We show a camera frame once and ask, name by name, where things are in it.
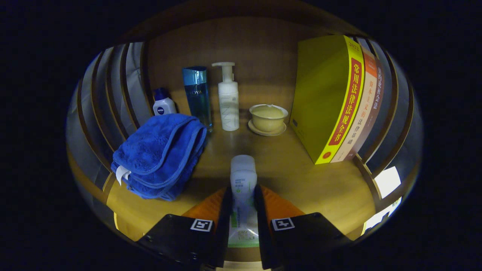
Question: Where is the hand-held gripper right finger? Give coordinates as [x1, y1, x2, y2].
[253, 184, 352, 270]

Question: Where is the beige lidded tea cup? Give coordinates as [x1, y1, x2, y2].
[249, 104, 289, 132]

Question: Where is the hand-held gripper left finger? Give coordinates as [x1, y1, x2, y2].
[136, 185, 233, 269]

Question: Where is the tall blue bottle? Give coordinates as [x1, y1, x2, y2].
[182, 66, 213, 133]

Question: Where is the white pump bottle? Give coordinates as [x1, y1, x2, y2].
[212, 62, 240, 132]

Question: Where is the small white blue-capped bottle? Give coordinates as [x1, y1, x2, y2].
[153, 87, 177, 116]

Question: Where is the thick yellow book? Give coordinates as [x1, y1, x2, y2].
[289, 35, 365, 165]

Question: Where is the beige saucer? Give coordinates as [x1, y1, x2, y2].
[247, 119, 287, 137]

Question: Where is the wooden countertop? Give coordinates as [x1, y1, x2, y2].
[106, 120, 377, 262]

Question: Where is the brown wooden cabinet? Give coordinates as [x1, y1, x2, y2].
[66, 0, 423, 245]

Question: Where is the brown book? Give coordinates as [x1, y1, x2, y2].
[343, 56, 385, 161]

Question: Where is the blue folded towel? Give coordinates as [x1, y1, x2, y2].
[111, 113, 207, 201]

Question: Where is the orange and cream book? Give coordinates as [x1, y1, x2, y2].
[331, 46, 378, 163]

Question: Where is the white tube with green label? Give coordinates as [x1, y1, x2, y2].
[227, 155, 260, 248]

